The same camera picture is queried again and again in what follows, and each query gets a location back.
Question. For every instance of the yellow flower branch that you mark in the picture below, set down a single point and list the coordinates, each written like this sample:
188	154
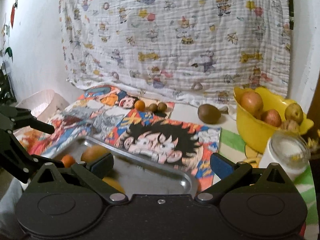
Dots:
312	142

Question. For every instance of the pink plastic basket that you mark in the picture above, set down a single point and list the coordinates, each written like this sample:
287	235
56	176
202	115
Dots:
40	102

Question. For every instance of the metal tray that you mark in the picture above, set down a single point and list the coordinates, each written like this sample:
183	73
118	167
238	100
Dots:
145	177

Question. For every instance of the pale brown knobbly fruit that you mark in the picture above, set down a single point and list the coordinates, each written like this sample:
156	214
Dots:
290	125

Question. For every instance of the printed blanket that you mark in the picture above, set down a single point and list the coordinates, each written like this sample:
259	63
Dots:
175	35

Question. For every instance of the dark rack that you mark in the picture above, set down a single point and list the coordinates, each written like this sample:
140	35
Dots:
5	85

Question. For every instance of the brown kiwi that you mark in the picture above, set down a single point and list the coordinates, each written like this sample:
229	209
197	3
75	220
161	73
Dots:
209	113
92	153

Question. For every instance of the bear drawing mat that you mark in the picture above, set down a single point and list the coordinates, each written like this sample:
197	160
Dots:
232	142

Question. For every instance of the small orange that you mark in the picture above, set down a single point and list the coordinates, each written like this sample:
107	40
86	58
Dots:
140	105
68	160

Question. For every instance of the olive yellow round fruit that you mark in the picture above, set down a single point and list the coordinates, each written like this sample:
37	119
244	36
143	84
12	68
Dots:
113	183

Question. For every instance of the colourful cartoon drawing mat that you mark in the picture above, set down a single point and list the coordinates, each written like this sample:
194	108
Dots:
160	140

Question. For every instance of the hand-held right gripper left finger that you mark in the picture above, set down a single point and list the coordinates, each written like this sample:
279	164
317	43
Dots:
101	166

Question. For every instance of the green wall sticker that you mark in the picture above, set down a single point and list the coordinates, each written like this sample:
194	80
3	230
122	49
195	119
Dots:
8	51

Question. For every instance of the brown wooden panel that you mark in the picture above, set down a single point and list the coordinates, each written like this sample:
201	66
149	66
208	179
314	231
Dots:
314	110

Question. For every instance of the yellow brown pear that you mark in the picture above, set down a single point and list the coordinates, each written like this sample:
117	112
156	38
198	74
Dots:
294	112

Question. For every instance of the small brown round fruit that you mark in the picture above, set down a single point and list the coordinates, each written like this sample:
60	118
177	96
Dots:
153	107
162	107

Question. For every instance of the red wall sticker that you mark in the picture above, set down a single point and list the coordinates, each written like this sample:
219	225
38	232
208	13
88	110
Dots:
13	11

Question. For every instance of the red apple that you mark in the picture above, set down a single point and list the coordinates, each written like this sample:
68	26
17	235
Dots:
251	102
271	117

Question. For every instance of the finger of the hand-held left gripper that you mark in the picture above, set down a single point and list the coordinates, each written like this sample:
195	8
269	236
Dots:
25	118
17	157

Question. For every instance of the glass jar white orange sleeve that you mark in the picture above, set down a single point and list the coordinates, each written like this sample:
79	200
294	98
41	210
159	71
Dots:
285	152

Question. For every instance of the yellow plastic bowl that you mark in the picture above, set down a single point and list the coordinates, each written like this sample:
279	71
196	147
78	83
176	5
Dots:
252	133

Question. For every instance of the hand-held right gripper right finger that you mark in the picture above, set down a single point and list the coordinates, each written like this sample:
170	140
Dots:
220	166

